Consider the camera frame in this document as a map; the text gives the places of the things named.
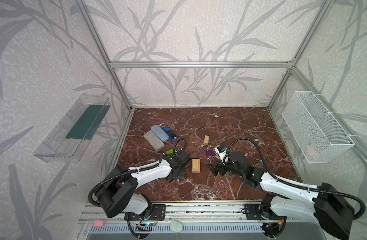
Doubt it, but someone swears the right black cable conduit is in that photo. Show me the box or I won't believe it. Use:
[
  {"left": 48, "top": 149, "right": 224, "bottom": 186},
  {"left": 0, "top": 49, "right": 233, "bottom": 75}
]
[{"left": 227, "top": 137, "right": 367, "bottom": 220}]

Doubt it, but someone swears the grey sponge block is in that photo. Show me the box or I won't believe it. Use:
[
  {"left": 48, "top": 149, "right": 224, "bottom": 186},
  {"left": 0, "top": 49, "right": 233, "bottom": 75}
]
[{"left": 143, "top": 131, "right": 164, "bottom": 152}]

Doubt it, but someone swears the clear plastic wall tray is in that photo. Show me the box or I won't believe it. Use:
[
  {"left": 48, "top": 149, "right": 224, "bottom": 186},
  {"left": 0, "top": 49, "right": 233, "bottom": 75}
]
[{"left": 33, "top": 94, "right": 111, "bottom": 163}]

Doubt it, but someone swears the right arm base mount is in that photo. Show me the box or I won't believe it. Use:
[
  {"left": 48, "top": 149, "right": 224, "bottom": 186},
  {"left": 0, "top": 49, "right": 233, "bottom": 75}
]
[{"left": 241, "top": 204, "right": 283, "bottom": 222}]

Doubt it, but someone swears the light blue oval case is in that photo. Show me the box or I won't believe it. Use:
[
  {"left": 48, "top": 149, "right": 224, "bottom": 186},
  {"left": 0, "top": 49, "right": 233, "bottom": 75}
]
[{"left": 151, "top": 125, "right": 169, "bottom": 143}]

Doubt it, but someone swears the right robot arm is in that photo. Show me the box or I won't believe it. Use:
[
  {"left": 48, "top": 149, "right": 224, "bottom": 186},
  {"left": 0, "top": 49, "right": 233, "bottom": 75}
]
[{"left": 208, "top": 151, "right": 355, "bottom": 240}]

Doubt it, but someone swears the pale green round disc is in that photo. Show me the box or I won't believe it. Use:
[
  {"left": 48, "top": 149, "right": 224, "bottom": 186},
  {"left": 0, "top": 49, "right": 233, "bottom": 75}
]
[{"left": 170, "top": 221, "right": 184, "bottom": 233}]

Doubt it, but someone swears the white wire mesh basket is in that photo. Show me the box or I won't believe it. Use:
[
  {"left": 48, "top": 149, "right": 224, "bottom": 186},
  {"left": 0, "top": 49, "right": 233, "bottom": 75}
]
[{"left": 282, "top": 91, "right": 355, "bottom": 164}]

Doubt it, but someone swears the aluminium front rail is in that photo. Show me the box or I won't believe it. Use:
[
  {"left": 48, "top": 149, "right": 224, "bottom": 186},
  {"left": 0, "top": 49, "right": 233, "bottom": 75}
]
[{"left": 78, "top": 200, "right": 331, "bottom": 224}]

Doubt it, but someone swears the blue black tool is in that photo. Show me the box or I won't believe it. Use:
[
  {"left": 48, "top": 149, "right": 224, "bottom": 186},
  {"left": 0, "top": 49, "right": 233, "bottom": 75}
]
[{"left": 161, "top": 126, "right": 177, "bottom": 142}]

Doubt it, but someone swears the pink object in basket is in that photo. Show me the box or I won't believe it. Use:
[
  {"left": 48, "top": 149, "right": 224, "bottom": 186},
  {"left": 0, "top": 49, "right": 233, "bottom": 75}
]
[{"left": 305, "top": 144, "right": 320, "bottom": 158}]

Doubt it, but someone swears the purple block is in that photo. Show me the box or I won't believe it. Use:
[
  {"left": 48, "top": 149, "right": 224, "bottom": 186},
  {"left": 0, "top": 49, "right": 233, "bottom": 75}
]
[{"left": 205, "top": 150, "right": 215, "bottom": 158}]

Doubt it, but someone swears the pink eraser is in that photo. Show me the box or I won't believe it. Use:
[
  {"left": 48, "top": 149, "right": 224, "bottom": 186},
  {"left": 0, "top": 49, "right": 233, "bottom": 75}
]
[{"left": 93, "top": 220, "right": 104, "bottom": 228}]

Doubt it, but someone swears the black cable conduit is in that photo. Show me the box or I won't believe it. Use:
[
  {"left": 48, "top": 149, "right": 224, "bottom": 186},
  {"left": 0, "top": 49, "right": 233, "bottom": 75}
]
[
  {"left": 87, "top": 137, "right": 188, "bottom": 240},
  {"left": 227, "top": 137, "right": 367, "bottom": 220}
]

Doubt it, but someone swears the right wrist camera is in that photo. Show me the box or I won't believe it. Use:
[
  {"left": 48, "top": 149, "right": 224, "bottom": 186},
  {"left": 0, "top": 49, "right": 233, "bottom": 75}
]
[{"left": 214, "top": 145, "right": 230, "bottom": 165}]

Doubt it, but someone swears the left black cable conduit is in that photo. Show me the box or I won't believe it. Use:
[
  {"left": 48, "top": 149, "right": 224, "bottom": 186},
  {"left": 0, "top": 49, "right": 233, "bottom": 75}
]
[{"left": 87, "top": 137, "right": 188, "bottom": 240}]

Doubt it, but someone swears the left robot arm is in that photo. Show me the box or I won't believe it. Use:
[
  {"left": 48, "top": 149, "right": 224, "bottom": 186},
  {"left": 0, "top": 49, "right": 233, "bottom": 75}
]
[{"left": 87, "top": 150, "right": 192, "bottom": 219}]

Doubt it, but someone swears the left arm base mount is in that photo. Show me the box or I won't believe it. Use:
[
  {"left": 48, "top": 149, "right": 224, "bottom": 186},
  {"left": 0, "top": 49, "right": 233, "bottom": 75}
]
[{"left": 124, "top": 204, "right": 166, "bottom": 221}]

